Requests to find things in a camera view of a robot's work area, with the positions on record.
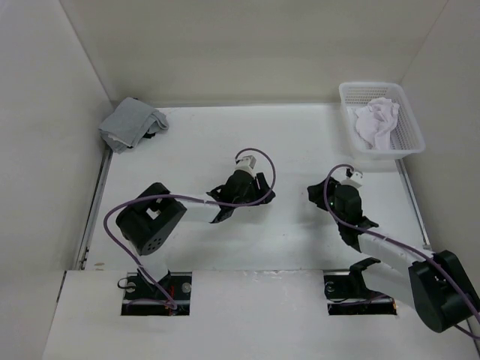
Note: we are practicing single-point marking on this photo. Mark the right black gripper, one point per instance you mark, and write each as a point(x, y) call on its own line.
point(315, 191)

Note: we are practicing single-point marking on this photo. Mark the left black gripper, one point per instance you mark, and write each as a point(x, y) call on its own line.
point(260, 184)

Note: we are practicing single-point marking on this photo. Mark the white tank top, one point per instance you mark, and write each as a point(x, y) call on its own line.
point(376, 121)

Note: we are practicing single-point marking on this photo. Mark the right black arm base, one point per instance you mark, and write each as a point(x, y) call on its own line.
point(347, 294)

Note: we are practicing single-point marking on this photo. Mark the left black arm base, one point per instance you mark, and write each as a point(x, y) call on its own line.
point(141, 298)

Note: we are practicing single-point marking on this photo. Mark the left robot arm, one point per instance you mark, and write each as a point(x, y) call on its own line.
point(148, 221)

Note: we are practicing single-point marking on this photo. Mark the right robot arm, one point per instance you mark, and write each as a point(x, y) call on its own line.
point(435, 285)

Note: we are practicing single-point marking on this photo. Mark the folded black tank top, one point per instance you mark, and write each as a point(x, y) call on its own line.
point(138, 139)

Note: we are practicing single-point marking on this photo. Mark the folded grey tank top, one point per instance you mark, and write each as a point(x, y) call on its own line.
point(129, 119)

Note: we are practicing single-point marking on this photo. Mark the white plastic basket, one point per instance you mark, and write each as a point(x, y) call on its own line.
point(406, 138)

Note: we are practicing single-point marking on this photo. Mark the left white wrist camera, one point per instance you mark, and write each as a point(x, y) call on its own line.
point(246, 164)

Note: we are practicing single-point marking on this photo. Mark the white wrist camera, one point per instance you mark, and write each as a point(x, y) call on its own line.
point(246, 164)
point(353, 178)

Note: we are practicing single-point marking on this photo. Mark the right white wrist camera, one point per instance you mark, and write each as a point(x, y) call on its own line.
point(353, 178)

